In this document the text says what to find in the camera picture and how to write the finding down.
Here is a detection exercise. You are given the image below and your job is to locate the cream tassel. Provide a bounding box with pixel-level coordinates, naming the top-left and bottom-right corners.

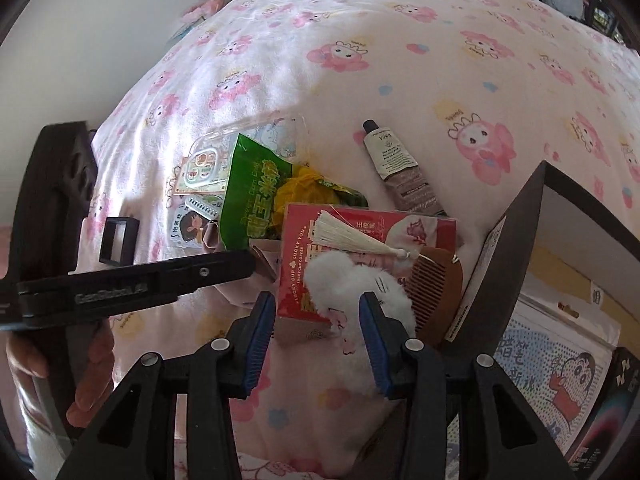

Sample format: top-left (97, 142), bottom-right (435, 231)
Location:
top-left (311, 210), bottom-right (416, 263)

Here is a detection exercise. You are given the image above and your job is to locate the white plush toy pink bow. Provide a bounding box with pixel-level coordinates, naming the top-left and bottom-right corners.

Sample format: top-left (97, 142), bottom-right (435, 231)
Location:
top-left (304, 252), bottom-right (418, 396)

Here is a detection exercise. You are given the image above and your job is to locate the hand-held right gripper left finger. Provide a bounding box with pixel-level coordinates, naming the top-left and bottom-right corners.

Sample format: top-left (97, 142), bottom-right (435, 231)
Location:
top-left (56, 291), bottom-right (277, 480)

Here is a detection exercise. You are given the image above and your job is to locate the hand cream tube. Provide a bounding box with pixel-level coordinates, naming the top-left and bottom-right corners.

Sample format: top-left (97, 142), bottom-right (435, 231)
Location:
top-left (362, 119), bottom-right (447, 217)

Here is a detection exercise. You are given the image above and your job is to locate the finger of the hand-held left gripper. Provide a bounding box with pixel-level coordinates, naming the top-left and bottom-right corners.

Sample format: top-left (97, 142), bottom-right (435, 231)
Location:
top-left (145, 249), bottom-right (257, 307)

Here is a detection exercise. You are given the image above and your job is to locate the cartoon diamond painting kit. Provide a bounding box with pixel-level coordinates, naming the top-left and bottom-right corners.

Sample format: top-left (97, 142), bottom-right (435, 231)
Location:
top-left (445, 295), bottom-right (621, 461)

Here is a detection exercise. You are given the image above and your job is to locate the black rainbow screen protector box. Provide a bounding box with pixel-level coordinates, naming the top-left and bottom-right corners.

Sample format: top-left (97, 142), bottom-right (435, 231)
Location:
top-left (565, 347), bottom-right (640, 480)

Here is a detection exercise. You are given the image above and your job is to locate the person's left hand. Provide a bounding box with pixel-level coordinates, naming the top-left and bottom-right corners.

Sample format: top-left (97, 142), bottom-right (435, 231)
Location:
top-left (5, 320), bottom-right (117, 428)

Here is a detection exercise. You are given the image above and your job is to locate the green snack packet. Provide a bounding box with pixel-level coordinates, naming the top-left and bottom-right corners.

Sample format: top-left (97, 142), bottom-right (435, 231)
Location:
top-left (220, 132), bottom-right (371, 251)

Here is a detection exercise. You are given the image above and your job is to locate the clear phone case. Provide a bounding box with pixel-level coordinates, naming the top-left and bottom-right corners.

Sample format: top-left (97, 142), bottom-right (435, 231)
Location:
top-left (182, 116), bottom-right (307, 196)

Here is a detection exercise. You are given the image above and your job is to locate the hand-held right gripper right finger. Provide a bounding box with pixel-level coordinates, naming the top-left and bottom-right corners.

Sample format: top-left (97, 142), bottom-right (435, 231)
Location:
top-left (358, 292), bottom-right (576, 480)

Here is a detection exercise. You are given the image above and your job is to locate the small clear blister strip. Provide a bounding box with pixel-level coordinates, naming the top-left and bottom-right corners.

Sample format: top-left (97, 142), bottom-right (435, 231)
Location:
top-left (184, 195), bottom-right (221, 220)

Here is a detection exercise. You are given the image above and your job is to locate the black frame tray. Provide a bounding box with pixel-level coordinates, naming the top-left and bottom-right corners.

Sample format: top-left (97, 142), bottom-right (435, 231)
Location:
top-left (99, 216), bottom-right (140, 265)

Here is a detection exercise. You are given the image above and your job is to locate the red printed packet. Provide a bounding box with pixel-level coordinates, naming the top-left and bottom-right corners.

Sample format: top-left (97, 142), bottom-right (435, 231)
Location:
top-left (274, 202), bottom-right (458, 346)

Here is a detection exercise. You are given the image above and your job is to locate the yellow flat packet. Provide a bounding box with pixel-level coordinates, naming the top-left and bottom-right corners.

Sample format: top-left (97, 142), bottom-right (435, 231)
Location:
top-left (522, 245), bottom-right (640, 341)

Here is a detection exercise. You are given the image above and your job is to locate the black cardboard box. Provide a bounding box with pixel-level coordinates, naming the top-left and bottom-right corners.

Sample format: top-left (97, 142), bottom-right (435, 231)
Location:
top-left (440, 160), bottom-right (640, 480)

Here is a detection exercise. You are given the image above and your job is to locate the brown wooden comb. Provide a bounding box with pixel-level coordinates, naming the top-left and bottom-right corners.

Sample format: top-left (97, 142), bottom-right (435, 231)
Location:
top-left (400, 246), bottom-right (466, 348)

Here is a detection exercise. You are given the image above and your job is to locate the pink cartoon printed blanket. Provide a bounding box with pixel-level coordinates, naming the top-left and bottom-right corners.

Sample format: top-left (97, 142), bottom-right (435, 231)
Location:
top-left (20, 0), bottom-right (640, 480)

